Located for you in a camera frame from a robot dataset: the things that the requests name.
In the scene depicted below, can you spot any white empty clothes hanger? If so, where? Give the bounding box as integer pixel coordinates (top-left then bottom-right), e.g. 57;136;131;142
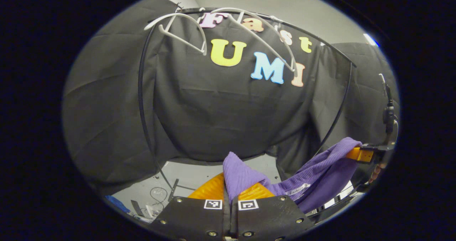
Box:
144;13;208;56

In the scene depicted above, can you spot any black metal clothes rack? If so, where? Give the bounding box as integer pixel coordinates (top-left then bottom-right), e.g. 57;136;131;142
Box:
138;7;357;202

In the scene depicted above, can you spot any black backdrop cloth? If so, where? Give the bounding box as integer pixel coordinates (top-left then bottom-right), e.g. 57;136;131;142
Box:
62;0;401;195

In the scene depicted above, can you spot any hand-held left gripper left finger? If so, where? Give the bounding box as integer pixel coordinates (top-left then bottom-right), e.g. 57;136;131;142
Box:
150;172;232;241

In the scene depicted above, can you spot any purple ribbed garment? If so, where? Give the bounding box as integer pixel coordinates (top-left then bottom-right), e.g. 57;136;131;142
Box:
223;137;363;214

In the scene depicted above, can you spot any white clothes hanger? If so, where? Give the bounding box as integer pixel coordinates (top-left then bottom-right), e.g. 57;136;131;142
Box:
144;13;208;56
210;7;298;72

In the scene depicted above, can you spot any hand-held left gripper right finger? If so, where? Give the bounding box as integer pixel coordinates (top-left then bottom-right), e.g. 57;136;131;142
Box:
232;181;316;241

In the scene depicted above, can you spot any thin floor cable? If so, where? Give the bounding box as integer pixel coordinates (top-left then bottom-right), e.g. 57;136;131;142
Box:
144;186;169;218

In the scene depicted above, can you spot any small dark floor item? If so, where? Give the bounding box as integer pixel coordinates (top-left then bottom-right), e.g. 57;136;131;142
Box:
130;200;144;217

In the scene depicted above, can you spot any ceiling light panel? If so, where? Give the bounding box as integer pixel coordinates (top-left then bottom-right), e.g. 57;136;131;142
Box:
363;33;379;48

